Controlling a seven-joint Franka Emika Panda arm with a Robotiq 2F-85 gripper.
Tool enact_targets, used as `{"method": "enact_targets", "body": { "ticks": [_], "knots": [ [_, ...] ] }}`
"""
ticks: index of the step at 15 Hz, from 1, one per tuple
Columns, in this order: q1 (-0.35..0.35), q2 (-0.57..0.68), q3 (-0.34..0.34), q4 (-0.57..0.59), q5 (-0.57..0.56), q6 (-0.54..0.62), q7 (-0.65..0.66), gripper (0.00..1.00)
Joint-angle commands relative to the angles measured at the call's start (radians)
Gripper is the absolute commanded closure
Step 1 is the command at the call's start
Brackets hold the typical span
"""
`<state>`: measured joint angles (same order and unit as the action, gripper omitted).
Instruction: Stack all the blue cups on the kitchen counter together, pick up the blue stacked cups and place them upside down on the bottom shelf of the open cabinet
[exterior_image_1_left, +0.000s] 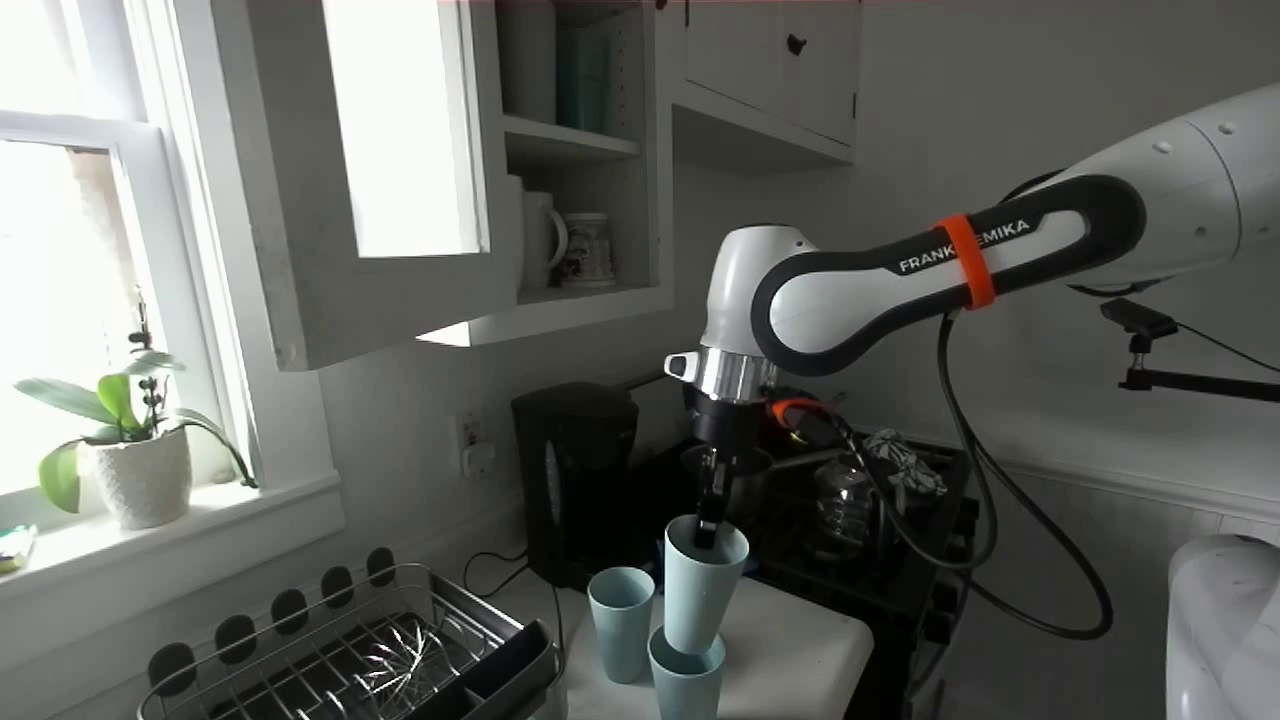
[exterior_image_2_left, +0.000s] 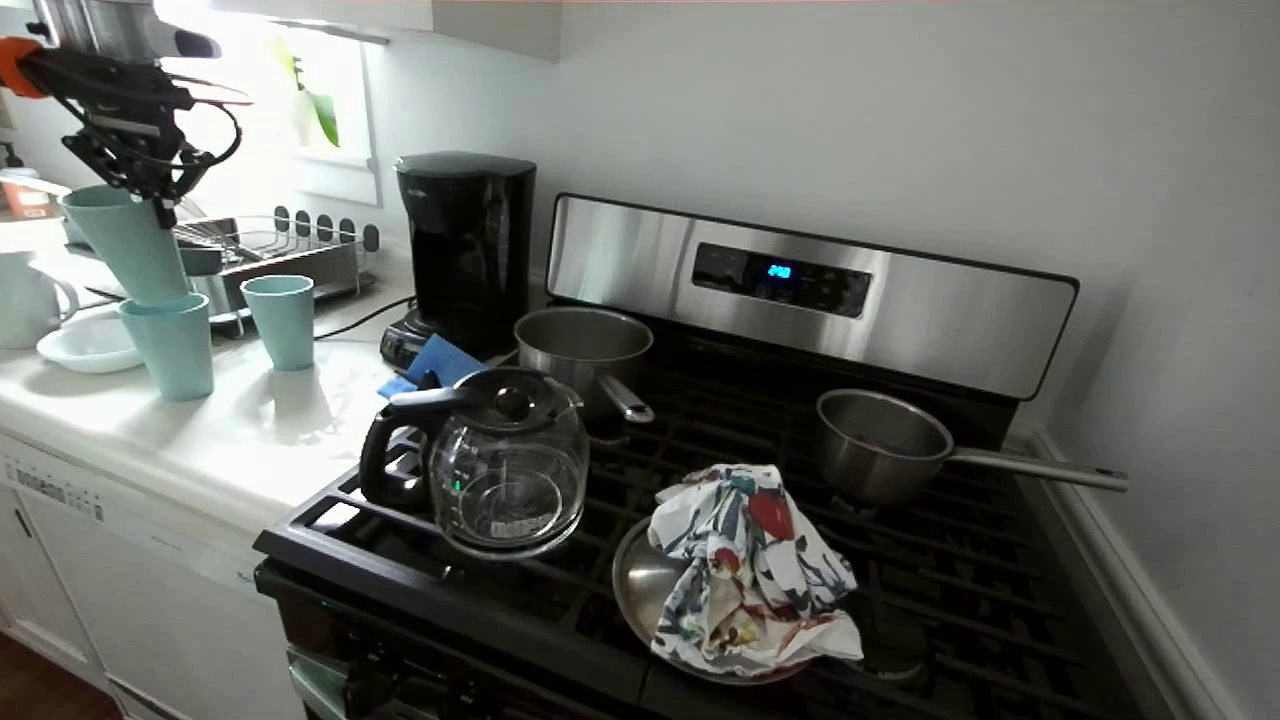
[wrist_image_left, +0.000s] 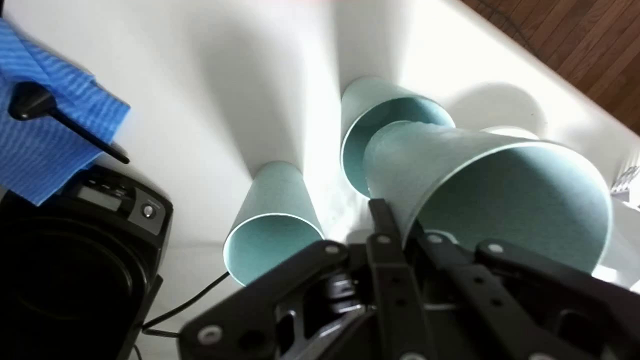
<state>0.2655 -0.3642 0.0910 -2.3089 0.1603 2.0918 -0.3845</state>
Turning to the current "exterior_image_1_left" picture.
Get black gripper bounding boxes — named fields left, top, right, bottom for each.
left=686, top=392, right=778, bottom=551

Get patterned kitchen cloth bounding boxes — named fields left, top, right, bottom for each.
left=857, top=424, right=960, bottom=506

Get teal shelf tumblers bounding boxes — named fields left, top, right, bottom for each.
left=555, top=8, right=625, bottom=134

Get white shelf container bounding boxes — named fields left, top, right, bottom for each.
left=502, top=0, right=559, bottom=128

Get white glazed cabinet door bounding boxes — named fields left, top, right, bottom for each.
left=212, top=0, right=522, bottom=374

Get steel saucepan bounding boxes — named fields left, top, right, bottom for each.
left=681, top=437, right=857, bottom=529

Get glass coffee carafe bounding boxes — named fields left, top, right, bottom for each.
left=807, top=451, right=913, bottom=567

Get black coffee maker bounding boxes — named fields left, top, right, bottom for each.
left=513, top=381, right=672, bottom=608

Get black stainless steel stove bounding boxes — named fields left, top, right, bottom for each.
left=628, top=334, right=987, bottom=720

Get printed white mug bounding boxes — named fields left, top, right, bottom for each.
left=551, top=208, right=619, bottom=292

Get plain white mug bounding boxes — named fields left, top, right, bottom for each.
left=513, top=182, right=572, bottom=298

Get metal dish rack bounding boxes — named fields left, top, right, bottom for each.
left=132, top=541, right=566, bottom=720

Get white flower pot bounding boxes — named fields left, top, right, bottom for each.
left=81, top=418, right=200, bottom=531

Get green orchid plant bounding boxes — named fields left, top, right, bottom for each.
left=11, top=297, right=262, bottom=514

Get small glass dish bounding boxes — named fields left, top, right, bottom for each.
left=0, top=520, right=45, bottom=578

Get wrist camera with orange mount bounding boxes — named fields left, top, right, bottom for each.
left=766, top=392, right=840, bottom=451

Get white wall cabinet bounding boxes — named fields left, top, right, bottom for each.
left=212, top=0, right=863, bottom=374

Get black coffee maker cord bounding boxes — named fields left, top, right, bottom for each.
left=461, top=541, right=541, bottom=599

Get white wall outlet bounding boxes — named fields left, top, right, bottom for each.
left=447, top=403, right=498, bottom=481

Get orange arm strap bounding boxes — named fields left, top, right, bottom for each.
left=935, top=211, right=1004, bottom=316

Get black camera on mount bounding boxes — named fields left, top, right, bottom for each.
left=1097, top=292, right=1280, bottom=407

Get white window frame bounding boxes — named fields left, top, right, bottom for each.
left=0, top=0, right=349, bottom=597

